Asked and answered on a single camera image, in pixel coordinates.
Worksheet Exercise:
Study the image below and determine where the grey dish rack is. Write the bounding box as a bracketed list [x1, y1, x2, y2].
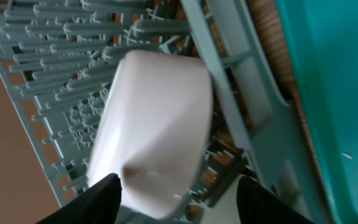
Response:
[0, 1, 332, 223]

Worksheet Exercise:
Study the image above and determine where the pink bowl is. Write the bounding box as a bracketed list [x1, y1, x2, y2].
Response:
[86, 50, 213, 220]

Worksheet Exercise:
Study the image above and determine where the teal serving tray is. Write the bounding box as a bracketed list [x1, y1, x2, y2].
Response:
[277, 0, 358, 223]

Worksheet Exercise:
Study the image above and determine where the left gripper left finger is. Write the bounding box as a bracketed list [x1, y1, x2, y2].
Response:
[37, 173, 122, 224]

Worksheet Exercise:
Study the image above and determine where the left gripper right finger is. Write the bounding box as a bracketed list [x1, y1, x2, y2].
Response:
[236, 175, 313, 224]

